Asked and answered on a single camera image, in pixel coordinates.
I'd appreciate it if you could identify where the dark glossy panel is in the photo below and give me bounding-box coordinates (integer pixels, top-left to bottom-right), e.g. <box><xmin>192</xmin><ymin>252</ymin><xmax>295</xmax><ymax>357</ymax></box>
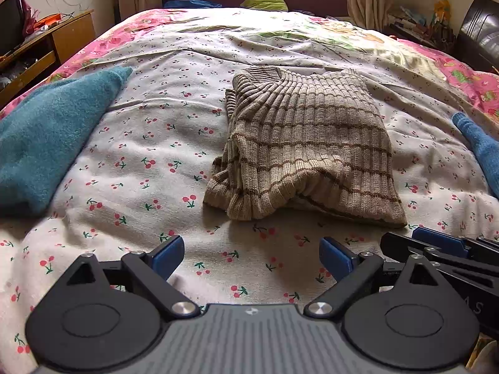
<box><xmin>456</xmin><ymin>0</ymin><xmax>499</xmax><ymax>74</ymax></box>

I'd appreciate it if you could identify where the cherry print bed sheet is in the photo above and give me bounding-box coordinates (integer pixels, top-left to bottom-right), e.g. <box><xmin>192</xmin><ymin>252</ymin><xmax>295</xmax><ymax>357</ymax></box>
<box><xmin>0</xmin><ymin>27</ymin><xmax>499</xmax><ymax>374</ymax></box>

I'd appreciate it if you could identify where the yellow flower toy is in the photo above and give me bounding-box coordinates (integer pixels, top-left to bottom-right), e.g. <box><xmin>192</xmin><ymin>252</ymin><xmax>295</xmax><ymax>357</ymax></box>
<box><xmin>433</xmin><ymin>0</ymin><xmax>451</xmax><ymax>24</ymax></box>

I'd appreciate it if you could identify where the pink floral quilt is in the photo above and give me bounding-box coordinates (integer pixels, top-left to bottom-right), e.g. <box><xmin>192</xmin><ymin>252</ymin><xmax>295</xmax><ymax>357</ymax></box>
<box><xmin>0</xmin><ymin>7</ymin><xmax>499</xmax><ymax>125</ymax></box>

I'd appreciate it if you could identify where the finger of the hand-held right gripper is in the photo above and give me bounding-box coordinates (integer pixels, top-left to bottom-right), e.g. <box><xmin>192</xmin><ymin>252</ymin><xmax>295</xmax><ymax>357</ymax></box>
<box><xmin>412</xmin><ymin>227</ymin><xmax>499</xmax><ymax>260</ymax></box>
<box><xmin>379</xmin><ymin>232</ymin><xmax>499</xmax><ymax>281</ymax></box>

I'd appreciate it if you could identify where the blue cloth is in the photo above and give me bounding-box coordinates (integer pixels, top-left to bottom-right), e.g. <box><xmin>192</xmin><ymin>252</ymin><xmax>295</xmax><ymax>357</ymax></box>
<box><xmin>164</xmin><ymin>0</ymin><xmax>223</xmax><ymax>9</ymax></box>

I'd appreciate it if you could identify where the blue knit sweater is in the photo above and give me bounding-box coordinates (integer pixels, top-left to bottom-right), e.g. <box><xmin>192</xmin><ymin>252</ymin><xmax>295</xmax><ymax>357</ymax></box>
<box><xmin>452</xmin><ymin>112</ymin><xmax>499</xmax><ymax>199</ymax></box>

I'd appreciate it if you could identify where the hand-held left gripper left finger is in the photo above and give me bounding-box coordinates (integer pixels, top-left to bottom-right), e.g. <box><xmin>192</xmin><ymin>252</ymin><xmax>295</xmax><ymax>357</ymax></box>
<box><xmin>55</xmin><ymin>235</ymin><xmax>201</xmax><ymax>319</ymax></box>

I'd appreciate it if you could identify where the orange toy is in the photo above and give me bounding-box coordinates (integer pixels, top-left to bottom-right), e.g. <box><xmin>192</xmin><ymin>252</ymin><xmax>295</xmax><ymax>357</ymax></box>
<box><xmin>33</xmin><ymin>13</ymin><xmax>63</xmax><ymax>30</ymax></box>

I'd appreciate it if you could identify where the beige striped ribbed sweater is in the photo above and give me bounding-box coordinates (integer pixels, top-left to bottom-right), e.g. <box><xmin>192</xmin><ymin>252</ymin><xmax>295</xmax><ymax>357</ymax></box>
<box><xmin>203</xmin><ymin>66</ymin><xmax>409</xmax><ymax>230</ymax></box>

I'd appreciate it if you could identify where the pile of books and papers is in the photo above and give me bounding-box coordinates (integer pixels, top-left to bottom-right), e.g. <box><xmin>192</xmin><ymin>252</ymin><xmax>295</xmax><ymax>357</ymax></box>
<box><xmin>384</xmin><ymin>6</ymin><xmax>457</xmax><ymax>53</ymax></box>

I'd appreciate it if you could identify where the pink cloth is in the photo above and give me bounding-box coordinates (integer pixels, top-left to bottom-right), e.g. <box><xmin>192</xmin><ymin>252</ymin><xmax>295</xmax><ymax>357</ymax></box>
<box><xmin>21</xmin><ymin>0</ymin><xmax>40</xmax><ymax>36</ymax></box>

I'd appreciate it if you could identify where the green pillow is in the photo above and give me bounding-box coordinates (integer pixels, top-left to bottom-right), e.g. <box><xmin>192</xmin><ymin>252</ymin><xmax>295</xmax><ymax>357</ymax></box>
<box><xmin>240</xmin><ymin>0</ymin><xmax>289</xmax><ymax>12</ymax></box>

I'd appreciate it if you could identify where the black television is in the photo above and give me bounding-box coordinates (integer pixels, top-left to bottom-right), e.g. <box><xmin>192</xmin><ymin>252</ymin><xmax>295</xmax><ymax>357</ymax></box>
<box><xmin>0</xmin><ymin>0</ymin><xmax>25</xmax><ymax>57</ymax></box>

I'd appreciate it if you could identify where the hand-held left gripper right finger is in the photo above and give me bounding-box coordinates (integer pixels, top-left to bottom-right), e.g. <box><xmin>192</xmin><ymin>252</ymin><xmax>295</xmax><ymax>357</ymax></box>
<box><xmin>304</xmin><ymin>237</ymin><xmax>449</xmax><ymax>318</ymax></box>

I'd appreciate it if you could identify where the teal fuzzy sweater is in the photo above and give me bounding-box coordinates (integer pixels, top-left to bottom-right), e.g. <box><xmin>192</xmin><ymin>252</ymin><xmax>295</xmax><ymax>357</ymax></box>
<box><xmin>0</xmin><ymin>66</ymin><xmax>134</xmax><ymax>219</ymax></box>

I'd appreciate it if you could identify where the wooden cabinet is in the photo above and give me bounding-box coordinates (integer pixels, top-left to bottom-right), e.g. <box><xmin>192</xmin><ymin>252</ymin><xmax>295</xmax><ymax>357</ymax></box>
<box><xmin>0</xmin><ymin>10</ymin><xmax>96</xmax><ymax>108</ymax></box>

